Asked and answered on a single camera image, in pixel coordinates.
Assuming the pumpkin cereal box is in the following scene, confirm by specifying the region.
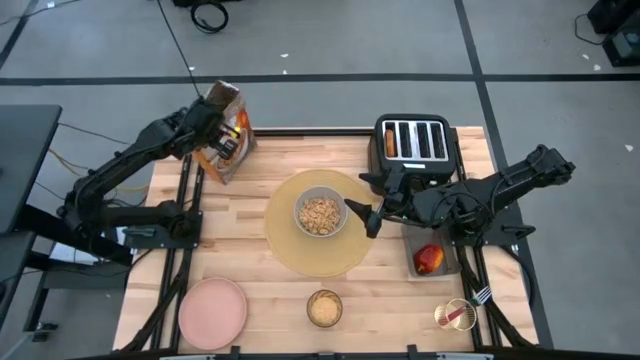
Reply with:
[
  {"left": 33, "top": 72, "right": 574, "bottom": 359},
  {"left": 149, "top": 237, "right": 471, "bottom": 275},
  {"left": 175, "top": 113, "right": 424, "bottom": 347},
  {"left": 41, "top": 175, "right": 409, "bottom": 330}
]
[{"left": 192, "top": 79, "right": 259, "bottom": 186}]

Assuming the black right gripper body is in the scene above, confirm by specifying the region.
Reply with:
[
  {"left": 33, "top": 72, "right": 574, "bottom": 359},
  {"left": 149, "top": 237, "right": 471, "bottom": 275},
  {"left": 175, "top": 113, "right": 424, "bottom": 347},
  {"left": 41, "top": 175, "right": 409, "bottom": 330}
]
[{"left": 381, "top": 166, "right": 419, "bottom": 222}]

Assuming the coiled black cable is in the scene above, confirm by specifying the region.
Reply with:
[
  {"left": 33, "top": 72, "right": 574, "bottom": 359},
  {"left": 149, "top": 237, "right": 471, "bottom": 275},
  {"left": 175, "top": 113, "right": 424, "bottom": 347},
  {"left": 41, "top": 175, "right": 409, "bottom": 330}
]
[{"left": 189, "top": 0, "right": 231, "bottom": 35}]

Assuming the white paper sheet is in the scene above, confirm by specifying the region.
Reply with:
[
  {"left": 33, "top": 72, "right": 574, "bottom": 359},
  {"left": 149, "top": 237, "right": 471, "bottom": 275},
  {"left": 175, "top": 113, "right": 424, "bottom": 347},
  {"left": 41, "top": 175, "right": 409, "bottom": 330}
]
[{"left": 48, "top": 238, "right": 130, "bottom": 267}]

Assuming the small bowl of oats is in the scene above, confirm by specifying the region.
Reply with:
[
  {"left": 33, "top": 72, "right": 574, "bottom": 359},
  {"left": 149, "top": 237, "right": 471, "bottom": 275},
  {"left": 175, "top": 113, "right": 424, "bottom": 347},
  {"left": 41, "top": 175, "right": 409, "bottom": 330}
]
[{"left": 305, "top": 288, "right": 345, "bottom": 330}]

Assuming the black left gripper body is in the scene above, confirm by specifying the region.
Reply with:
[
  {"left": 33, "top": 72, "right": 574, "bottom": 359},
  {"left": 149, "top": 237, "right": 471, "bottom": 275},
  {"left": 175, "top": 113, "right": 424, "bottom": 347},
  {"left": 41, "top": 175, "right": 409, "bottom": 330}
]
[{"left": 187, "top": 97, "right": 227, "bottom": 149}]

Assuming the round woven placemat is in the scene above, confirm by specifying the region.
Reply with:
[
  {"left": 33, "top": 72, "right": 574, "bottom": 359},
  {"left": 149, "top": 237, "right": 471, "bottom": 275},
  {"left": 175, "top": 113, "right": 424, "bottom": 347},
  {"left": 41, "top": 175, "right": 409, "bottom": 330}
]
[{"left": 263, "top": 168, "right": 378, "bottom": 279}]

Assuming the grey translucent plastic bin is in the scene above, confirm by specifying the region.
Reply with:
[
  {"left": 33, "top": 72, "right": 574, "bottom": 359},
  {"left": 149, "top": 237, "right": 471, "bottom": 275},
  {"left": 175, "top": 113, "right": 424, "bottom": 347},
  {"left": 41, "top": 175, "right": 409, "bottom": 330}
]
[{"left": 401, "top": 222, "right": 462, "bottom": 279}]

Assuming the pink round plate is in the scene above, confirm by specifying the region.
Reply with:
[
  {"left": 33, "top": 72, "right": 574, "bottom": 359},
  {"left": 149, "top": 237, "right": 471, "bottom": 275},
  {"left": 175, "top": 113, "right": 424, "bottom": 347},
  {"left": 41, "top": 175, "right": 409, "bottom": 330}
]
[{"left": 177, "top": 276, "right": 249, "bottom": 352}]

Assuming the cereal rings heap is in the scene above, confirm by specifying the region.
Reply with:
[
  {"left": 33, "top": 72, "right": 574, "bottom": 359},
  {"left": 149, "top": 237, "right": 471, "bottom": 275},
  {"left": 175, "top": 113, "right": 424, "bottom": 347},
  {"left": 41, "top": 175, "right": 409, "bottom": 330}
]
[{"left": 298, "top": 197, "right": 343, "bottom": 237}]

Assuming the red-handled silver fork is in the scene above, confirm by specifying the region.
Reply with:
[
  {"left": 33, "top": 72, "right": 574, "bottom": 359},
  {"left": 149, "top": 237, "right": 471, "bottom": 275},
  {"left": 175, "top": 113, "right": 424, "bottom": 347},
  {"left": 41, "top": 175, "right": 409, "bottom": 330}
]
[{"left": 438, "top": 285, "right": 495, "bottom": 328}]

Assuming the black equipment case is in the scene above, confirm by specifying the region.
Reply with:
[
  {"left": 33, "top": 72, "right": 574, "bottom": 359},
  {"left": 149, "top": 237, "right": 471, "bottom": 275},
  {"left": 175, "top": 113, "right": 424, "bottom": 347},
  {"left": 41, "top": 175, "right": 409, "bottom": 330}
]
[
  {"left": 601, "top": 27, "right": 640, "bottom": 69},
  {"left": 586, "top": 0, "right": 640, "bottom": 35}
]

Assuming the red apple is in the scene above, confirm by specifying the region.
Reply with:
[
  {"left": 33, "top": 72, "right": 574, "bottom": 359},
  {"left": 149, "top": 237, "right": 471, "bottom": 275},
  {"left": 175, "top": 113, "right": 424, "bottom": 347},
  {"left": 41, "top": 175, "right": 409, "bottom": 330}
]
[{"left": 412, "top": 243, "right": 446, "bottom": 276}]

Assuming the light ceramic bowl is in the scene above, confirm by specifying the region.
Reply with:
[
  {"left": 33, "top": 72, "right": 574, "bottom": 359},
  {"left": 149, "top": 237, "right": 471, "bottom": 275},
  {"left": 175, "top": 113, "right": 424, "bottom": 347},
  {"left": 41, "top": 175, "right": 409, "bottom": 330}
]
[{"left": 293, "top": 184, "right": 350, "bottom": 239}]

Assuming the black four-slot toaster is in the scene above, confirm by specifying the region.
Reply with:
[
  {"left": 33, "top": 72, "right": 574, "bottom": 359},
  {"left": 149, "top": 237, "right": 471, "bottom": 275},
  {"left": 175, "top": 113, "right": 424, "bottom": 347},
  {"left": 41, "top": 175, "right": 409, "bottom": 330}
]
[{"left": 367, "top": 113, "right": 459, "bottom": 197}]

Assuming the gold wire utensil holder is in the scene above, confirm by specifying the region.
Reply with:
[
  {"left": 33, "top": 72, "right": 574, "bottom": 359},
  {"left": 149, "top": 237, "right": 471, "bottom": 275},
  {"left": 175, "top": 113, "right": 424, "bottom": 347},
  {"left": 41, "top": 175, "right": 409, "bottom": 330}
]
[{"left": 433, "top": 297, "right": 479, "bottom": 333}]

